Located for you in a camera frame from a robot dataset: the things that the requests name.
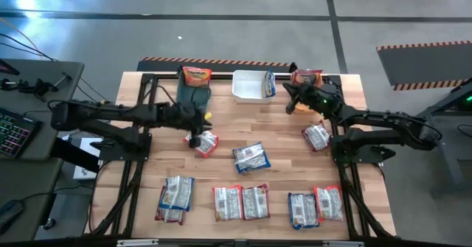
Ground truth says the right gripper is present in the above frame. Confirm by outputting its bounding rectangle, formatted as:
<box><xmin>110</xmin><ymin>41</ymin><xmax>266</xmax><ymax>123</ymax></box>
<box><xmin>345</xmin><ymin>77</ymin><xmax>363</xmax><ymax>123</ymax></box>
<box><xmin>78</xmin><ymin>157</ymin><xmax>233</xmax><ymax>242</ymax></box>
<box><xmin>282</xmin><ymin>83</ymin><xmax>346</xmax><ymax>119</ymax></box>

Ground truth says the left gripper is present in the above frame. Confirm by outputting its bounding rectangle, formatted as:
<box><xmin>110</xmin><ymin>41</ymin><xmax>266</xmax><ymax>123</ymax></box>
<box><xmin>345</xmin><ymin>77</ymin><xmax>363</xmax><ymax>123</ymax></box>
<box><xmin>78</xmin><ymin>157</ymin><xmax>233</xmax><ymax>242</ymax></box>
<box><xmin>171</xmin><ymin>102</ymin><xmax>214</xmax><ymax>149</ymax></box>

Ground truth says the orange Maruchan ramen pack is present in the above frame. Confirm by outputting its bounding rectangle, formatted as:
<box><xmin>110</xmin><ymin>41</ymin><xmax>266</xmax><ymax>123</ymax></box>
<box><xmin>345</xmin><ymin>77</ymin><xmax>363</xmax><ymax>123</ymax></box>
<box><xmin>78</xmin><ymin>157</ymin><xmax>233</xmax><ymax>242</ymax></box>
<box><xmin>313</xmin><ymin>184</ymin><xmax>345</xmax><ymax>223</ymax></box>
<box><xmin>212</xmin><ymin>184</ymin><xmax>245</xmax><ymax>223</ymax></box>
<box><xmin>182</xmin><ymin>130</ymin><xmax>220</xmax><ymax>159</ymax></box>
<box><xmin>182</xmin><ymin>66</ymin><xmax>213</xmax><ymax>88</ymax></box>

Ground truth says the dark red Maruchan ramen pack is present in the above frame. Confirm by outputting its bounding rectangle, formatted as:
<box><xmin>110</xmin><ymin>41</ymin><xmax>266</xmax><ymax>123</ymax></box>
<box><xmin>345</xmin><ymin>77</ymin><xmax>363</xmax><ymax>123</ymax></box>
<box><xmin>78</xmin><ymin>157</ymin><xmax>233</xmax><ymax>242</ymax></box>
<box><xmin>301</xmin><ymin>120</ymin><xmax>332</xmax><ymax>153</ymax></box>
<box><xmin>154</xmin><ymin>185</ymin><xmax>185</xmax><ymax>226</ymax></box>
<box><xmin>290</xmin><ymin>69</ymin><xmax>324</xmax><ymax>88</ymax></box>
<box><xmin>240</xmin><ymin>183</ymin><xmax>271</xmax><ymax>221</ymax></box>

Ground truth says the blue Maruchan ramen pack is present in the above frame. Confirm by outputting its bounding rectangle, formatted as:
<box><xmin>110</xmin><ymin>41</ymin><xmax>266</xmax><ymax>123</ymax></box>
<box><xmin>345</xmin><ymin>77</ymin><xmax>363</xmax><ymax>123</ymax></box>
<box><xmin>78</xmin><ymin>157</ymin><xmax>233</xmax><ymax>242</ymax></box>
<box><xmin>159</xmin><ymin>175</ymin><xmax>195</xmax><ymax>212</ymax></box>
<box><xmin>287</xmin><ymin>192</ymin><xmax>321</xmax><ymax>231</ymax></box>
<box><xmin>232</xmin><ymin>141</ymin><xmax>272</xmax><ymax>175</ymax></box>
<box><xmin>260</xmin><ymin>69</ymin><xmax>277</xmax><ymax>99</ymax></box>

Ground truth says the yellow-orange plastic bin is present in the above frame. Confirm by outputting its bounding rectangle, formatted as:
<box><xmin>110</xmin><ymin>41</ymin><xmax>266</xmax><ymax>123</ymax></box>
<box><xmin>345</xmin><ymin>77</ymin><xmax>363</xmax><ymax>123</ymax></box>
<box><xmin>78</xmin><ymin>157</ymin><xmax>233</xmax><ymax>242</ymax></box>
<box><xmin>290</xmin><ymin>72</ymin><xmax>325</xmax><ymax>115</ymax></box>

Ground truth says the teal plastic bin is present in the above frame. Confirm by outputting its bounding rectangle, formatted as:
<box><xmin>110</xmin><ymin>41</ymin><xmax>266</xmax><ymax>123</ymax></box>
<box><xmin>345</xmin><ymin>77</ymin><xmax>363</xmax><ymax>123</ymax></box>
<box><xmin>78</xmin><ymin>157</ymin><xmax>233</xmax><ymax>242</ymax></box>
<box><xmin>176</xmin><ymin>66</ymin><xmax>212</xmax><ymax>110</ymax></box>

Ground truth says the white plastic bin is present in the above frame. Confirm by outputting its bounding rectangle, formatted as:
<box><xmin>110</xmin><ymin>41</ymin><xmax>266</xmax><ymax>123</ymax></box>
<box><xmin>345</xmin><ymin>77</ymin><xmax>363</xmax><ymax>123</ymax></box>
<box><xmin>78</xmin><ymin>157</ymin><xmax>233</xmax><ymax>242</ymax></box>
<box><xmin>231</xmin><ymin>69</ymin><xmax>277</xmax><ymax>105</ymax></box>

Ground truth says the hazard striped floor mat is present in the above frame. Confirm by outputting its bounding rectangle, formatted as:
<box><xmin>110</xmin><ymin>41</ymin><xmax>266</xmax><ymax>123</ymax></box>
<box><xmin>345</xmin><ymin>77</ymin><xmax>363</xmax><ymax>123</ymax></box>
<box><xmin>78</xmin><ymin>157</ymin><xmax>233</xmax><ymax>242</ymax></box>
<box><xmin>375</xmin><ymin>40</ymin><xmax>472</xmax><ymax>91</ymax></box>
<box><xmin>136</xmin><ymin>56</ymin><xmax>296</xmax><ymax>73</ymax></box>

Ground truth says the white box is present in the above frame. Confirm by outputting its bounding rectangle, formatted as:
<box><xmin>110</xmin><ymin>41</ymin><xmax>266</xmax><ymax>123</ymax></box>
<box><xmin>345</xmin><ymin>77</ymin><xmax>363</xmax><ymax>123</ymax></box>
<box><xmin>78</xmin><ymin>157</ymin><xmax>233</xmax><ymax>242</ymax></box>
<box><xmin>72</xmin><ymin>136</ymin><xmax>105</xmax><ymax>181</ymax></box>

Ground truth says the grey side desk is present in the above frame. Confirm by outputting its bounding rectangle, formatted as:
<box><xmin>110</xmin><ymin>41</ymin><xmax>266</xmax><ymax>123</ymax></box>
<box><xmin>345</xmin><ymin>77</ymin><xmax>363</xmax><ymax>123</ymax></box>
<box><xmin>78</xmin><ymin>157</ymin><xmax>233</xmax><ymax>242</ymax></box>
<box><xmin>0</xmin><ymin>157</ymin><xmax>64</xmax><ymax>243</ymax></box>
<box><xmin>0</xmin><ymin>58</ymin><xmax>86</xmax><ymax>161</ymax></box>

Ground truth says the black clamp tool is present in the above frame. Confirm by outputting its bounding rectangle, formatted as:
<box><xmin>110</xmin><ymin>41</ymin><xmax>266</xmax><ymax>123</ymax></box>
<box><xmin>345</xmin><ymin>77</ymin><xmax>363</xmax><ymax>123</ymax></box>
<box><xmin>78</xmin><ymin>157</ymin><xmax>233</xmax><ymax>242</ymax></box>
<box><xmin>0</xmin><ymin>77</ymin><xmax>60</xmax><ymax>103</ymax></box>

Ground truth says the backlit computer keyboard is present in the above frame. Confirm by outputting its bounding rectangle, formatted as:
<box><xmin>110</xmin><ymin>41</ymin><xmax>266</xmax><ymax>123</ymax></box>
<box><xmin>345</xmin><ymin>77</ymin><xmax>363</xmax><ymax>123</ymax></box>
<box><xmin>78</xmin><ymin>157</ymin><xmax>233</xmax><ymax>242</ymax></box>
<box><xmin>0</xmin><ymin>107</ymin><xmax>43</xmax><ymax>159</ymax></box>

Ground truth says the black computer mouse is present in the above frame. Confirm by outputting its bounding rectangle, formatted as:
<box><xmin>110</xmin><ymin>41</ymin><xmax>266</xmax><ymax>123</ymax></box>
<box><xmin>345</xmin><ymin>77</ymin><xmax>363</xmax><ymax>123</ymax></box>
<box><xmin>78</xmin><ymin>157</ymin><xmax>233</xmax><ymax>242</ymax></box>
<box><xmin>0</xmin><ymin>198</ymin><xmax>25</xmax><ymax>235</ymax></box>

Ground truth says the black aluminium table frame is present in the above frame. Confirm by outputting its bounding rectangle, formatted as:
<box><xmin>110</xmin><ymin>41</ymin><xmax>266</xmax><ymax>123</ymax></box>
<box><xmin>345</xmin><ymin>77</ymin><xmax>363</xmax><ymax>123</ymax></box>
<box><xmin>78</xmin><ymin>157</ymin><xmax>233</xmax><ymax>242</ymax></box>
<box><xmin>83</xmin><ymin>72</ymin><xmax>398</xmax><ymax>240</ymax></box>

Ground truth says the silver metal bracket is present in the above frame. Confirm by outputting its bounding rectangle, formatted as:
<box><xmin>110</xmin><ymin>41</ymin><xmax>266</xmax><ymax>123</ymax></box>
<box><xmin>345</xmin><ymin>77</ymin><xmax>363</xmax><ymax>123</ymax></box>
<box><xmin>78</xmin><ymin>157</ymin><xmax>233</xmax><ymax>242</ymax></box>
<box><xmin>116</xmin><ymin>238</ymin><xmax>160</xmax><ymax>247</ymax></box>
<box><xmin>322</xmin><ymin>240</ymin><xmax>365</xmax><ymax>247</ymax></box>

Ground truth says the black handled tool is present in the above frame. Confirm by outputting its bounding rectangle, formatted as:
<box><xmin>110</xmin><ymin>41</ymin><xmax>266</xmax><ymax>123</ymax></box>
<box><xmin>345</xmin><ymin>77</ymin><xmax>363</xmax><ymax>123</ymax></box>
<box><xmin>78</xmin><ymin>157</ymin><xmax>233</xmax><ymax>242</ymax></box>
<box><xmin>53</xmin><ymin>72</ymin><xmax>73</xmax><ymax>88</ymax></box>

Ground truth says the black desk leg frame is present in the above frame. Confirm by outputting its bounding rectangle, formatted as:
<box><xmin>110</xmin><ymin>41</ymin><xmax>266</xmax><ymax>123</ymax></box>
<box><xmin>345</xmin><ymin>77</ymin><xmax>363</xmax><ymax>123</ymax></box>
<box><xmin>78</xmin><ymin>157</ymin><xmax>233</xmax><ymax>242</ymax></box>
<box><xmin>405</xmin><ymin>77</ymin><xmax>472</xmax><ymax>198</ymax></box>

